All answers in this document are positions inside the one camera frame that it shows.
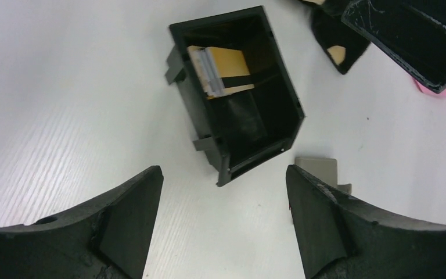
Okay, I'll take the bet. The black plastic card box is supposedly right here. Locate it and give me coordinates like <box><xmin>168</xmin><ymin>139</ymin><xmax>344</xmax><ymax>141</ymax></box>
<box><xmin>165</xmin><ymin>6</ymin><xmax>304</xmax><ymax>187</ymax></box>

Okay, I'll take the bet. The stack of cards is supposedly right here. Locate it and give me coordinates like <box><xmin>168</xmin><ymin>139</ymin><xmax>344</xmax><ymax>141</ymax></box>
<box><xmin>187</xmin><ymin>45</ymin><xmax>255</xmax><ymax>99</ymax></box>

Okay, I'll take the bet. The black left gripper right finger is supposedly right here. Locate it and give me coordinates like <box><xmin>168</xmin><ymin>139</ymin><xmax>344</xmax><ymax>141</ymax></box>
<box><xmin>286</xmin><ymin>164</ymin><xmax>446</xmax><ymax>278</ymax></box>

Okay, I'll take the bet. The grey leather card holder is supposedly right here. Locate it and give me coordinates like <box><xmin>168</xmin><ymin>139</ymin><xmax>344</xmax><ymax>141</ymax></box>
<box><xmin>294</xmin><ymin>157</ymin><xmax>353</xmax><ymax>195</ymax></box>

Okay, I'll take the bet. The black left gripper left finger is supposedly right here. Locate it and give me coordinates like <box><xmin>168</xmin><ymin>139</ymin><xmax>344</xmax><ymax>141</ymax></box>
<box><xmin>0</xmin><ymin>166</ymin><xmax>164</xmax><ymax>278</ymax></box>

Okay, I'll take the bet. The black floral plush blanket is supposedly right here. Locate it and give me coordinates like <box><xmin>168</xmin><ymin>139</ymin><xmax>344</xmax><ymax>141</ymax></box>
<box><xmin>300</xmin><ymin>0</ymin><xmax>371</xmax><ymax>75</ymax></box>

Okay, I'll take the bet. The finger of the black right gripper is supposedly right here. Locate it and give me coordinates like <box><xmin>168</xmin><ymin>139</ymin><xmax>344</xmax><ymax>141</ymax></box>
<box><xmin>341</xmin><ymin>0</ymin><xmax>446</xmax><ymax>94</ymax></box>

